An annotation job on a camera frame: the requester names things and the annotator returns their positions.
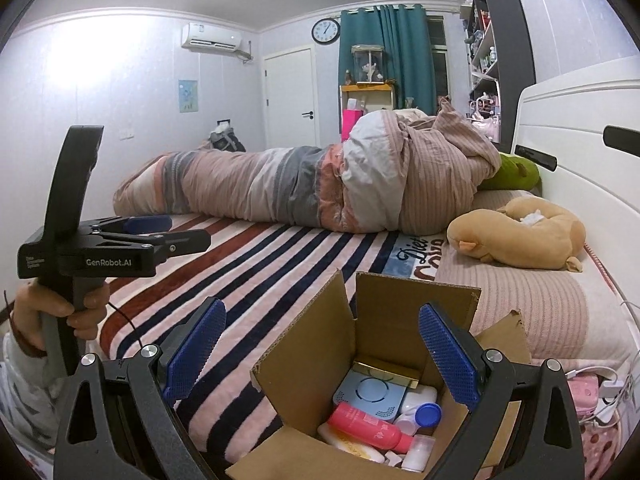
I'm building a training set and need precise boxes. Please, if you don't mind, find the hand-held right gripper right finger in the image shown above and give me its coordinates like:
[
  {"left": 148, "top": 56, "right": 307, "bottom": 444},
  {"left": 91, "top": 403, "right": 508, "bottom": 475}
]
[{"left": 418, "top": 303, "right": 586, "bottom": 480}]

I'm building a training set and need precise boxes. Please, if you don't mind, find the teal curtain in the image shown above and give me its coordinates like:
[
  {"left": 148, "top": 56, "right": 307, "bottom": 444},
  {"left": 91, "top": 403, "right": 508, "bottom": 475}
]
[{"left": 337, "top": 4, "right": 437, "bottom": 116}]

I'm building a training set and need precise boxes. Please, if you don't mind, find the white case with blue cap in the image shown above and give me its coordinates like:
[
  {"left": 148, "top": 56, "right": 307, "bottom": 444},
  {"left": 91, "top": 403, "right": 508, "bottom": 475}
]
[{"left": 395, "top": 402, "right": 444, "bottom": 436}]

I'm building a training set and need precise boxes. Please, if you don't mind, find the striped fleece blanket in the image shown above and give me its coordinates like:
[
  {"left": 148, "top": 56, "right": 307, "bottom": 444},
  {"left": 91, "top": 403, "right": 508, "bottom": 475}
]
[{"left": 97, "top": 212, "right": 447, "bottom": 480}]

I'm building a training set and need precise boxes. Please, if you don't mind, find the glass display case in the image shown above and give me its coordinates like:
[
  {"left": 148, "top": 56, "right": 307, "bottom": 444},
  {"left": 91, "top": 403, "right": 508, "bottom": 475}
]
[{"left": 351, "top": 45, "right": 387, "bottom": 84}]

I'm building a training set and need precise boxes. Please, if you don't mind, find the pink ribbed pillow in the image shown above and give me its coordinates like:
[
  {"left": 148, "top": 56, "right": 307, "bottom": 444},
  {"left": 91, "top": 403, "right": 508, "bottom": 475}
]
[{"left": 435, "top": 190, "right": 627, "bottom": 362}]

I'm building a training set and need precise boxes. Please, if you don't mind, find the small white tube bottle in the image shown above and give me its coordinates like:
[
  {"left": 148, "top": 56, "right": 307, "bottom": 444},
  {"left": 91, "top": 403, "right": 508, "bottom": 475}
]
[{"left": 400, "top": 435, "right": 437, "bottom": 474}]

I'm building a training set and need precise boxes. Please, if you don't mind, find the gold rectangular box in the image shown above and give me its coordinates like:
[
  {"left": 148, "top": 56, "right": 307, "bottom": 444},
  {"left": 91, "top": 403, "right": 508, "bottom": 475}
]
[{"left": 354, "top": 359, "right": 421, "bottom": 389}]

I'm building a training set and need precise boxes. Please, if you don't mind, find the light blue square device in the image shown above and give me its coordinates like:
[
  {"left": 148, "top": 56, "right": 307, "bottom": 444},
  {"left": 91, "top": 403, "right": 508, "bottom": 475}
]
[{"left": 332, "top": 370, "right": 409, "bottom": 424}]

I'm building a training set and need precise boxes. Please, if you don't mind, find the bright pink box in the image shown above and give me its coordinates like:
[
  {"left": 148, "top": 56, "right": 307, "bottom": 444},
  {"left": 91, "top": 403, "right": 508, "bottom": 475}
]
[{"left": 341, "top": 108, "right": 365, "bottom": 136}]

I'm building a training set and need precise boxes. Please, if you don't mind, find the brown cardboard box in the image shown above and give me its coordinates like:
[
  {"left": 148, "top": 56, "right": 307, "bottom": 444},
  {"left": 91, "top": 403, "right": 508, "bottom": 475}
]
[{"left": 225, "top": 269, "right": 534, "bottom": 480}]

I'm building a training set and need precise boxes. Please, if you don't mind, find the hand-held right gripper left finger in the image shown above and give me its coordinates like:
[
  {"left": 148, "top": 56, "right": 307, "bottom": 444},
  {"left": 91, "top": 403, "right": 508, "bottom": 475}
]
[{"left": 54, "top": 297, "right": 227, "bottom": 480}]

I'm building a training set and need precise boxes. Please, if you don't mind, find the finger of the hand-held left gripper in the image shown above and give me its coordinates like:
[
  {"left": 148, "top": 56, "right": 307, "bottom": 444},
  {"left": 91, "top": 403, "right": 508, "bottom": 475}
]
[
  {"left": 82, "top": 214, "right": 174, "bottom": 237},
  {"left": 87, "top": 229, "right": 212, "bottom": 262}
]

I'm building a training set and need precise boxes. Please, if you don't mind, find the white bed headboard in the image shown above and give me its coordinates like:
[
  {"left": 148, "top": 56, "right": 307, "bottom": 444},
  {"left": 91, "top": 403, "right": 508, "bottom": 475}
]
[{"left": 515, "top": 70, "right": 640, "bottom": 322}]

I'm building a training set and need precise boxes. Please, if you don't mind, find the yellow shelf stand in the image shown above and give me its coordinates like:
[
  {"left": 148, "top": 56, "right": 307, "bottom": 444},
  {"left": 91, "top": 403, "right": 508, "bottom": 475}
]
[{"left": 339, "top": 82, "right": 397, "bottom": 137}]

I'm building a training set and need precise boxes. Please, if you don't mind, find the pink plastic bottle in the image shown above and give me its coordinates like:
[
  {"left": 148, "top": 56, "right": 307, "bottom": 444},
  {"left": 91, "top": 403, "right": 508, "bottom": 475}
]
[{"left": 327, "top": 402, "right": 416, "bottom": 454}]

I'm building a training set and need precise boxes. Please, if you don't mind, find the light blue wall poster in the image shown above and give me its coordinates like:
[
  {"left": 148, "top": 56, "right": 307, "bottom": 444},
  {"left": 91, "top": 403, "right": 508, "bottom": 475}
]
[{"left": 178, "top": 79, "right": 199, "bottom": 112}]

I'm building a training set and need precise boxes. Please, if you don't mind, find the white earbud case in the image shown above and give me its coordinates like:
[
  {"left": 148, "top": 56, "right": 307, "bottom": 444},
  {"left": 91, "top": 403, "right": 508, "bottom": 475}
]
[{"left": 397, "top": 385, "right": 439, "bottom": 413}]

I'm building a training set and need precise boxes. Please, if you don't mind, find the person's left hand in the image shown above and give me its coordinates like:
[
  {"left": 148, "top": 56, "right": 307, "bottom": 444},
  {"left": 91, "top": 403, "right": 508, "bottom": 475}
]
[{"left": 11, "top": 280, "right": 109, "bottom": 357}]

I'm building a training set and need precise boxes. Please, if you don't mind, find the pink and grey striped quilt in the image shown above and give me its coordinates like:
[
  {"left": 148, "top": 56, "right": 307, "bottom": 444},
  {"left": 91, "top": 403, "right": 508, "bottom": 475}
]
[{"left": 112, "top": 97, "right": 502, "bottom": 235}]

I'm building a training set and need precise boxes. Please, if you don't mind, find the brown plush toy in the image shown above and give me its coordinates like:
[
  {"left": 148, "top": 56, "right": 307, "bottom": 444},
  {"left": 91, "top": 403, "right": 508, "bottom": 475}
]
[{"left": 446, "top": 196, "right": 587, "bottom": 274}]

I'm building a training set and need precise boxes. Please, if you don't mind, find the white and pink storage rack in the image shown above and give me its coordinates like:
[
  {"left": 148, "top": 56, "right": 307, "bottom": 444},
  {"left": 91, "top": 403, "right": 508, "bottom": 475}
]
[{"left": 467, "top": 92, "right": 501, "bottom": 142}]

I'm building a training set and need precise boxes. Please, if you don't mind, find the white air conditioner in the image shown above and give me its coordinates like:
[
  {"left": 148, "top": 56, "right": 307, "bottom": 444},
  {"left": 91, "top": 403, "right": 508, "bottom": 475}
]
[{"left": 180, "top": 22, "right": 252, "bottom": 59}]

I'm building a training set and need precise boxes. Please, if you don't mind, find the green plush toy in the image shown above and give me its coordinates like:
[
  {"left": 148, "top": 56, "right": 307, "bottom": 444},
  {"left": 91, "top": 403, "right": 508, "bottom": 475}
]
[{"left": 477, "top": 152, "right": 544, "bottom": 192}]

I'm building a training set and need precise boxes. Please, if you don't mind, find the round wall clock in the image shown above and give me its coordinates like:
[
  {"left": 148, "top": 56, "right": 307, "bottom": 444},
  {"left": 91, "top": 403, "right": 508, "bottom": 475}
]
[{"left": 311, "top": 18, "right": 342, "bottom": 45}]

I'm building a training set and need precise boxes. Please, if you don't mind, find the white tube with gold label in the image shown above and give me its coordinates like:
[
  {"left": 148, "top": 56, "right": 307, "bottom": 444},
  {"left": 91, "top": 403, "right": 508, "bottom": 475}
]
[{"left": 317, "top": 422, "right": 386, "bottom": 464}]

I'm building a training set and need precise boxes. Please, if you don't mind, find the dark bag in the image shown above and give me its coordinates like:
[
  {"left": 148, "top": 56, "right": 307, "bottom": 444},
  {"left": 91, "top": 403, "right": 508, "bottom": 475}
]
[{"left": 208, "top": 120, "right": 247, "bottom": 154}]

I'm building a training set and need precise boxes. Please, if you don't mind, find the pink pouch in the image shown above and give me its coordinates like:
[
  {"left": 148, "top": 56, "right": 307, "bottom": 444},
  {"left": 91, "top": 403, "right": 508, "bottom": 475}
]
[{"left": 567, "top": 375, "right": 601, "bottom": 419}]

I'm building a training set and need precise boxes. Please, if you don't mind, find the window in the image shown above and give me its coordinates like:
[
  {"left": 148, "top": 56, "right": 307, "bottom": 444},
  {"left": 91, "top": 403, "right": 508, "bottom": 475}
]
[{"left": 427, "top": 15, "right": 449, "bottom": 99}]

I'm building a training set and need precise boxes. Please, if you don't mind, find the white door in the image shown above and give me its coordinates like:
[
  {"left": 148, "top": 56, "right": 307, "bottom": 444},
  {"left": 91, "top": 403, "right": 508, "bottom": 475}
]
[{"left": 263, "top": 47, "right": 320, "bottom": 149}]

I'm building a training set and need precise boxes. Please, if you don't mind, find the person's left forearm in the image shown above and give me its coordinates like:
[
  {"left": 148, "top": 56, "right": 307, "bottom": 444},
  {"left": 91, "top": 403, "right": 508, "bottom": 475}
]
[{"left": 0, "top": 332, "right": 67, "bottom": 442}]

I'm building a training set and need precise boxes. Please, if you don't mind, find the dark tall shelf unit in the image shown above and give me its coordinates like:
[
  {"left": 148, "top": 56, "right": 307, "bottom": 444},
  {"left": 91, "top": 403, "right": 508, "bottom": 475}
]
[{"left": 464, "top": 0, "right": 537, "bottom": 154}]

